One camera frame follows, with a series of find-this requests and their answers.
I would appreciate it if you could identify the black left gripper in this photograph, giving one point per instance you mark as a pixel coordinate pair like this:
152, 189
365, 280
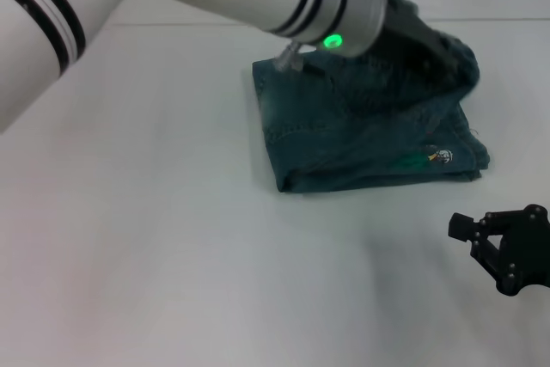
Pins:
417, 47

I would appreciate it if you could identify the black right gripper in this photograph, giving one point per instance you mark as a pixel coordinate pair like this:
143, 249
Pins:
530, 255

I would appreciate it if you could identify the blue denim shorts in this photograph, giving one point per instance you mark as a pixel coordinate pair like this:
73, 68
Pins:
344, 148

